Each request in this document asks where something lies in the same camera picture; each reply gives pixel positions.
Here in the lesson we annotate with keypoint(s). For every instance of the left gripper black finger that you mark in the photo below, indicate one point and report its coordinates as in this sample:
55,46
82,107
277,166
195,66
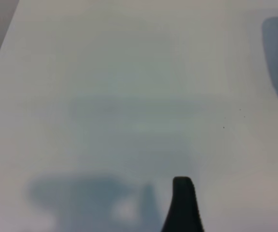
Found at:
183,207

